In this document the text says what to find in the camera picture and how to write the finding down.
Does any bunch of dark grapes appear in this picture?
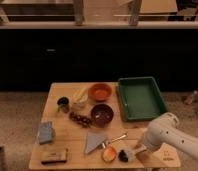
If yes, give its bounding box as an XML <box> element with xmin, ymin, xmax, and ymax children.
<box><xmin>69</xmin><ymin>112</ymin><xmax>92</xmax><ymax>128</ymax></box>

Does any grey folded cloth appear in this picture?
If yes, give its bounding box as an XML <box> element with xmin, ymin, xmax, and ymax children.
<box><xmin>84</xmin><ymin>132</ymin><xmax>107</xmax><ymax>154</ymax></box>

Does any blue sponge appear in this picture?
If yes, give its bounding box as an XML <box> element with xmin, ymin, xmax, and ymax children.
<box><xmin>38</xmin><ymin>121</ymin><xmax>55</xmax><ymax>145</ymax></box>

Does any green plastic tray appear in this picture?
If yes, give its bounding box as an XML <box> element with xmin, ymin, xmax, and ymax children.
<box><xmin>118</xmin><ymin>77</ymin><xmax>168</xmax><ymax>122</ymax></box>

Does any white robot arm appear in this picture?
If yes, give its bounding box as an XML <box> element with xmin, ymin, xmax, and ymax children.
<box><xmin>141</xmin><ymin>112</ymin><xmax>198</xmax><ymax>160</ymax></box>

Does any wooden block brush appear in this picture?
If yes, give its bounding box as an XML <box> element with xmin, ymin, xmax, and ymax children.
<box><xmin>41</xmin><ymin>148</ymin><xmax>68</xmax><ymax>164</ymax></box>

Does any small orange frying pan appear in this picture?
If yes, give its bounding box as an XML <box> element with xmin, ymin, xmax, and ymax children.
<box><xmin>101</xmin><ymin>133</ymin><xmax>127</xmax><ymax>163</ymax></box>

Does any orange red bowl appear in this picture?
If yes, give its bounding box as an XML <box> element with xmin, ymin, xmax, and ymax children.
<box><xmin>88</xmin><ymin>83</ymin><xmax>112</xmax><ymax>101</ymax></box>

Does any dark green mug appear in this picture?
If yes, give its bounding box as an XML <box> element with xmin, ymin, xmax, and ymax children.
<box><xmin>57</xmin><ymin>97</ymin><xmax>70</xmax><ymax>113</ymax></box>

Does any clear cup with corn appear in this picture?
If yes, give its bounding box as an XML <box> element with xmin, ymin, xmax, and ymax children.
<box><xmin>72</xmin><ymin>87</ymin><xmax>88</xmax><ymax>109</ymax></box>

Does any dark maroon bowl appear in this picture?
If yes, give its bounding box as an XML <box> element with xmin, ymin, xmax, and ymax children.
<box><xmin>90</xmin><ymin>104</ymin><xmax>114</xmax><ymax>127</ymax></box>

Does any white handled dish brush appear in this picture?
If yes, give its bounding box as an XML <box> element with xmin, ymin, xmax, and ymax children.
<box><xmin>117</xmin><ymin>144</ymin><xmax>148</xmax><ymax>164</ymax></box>

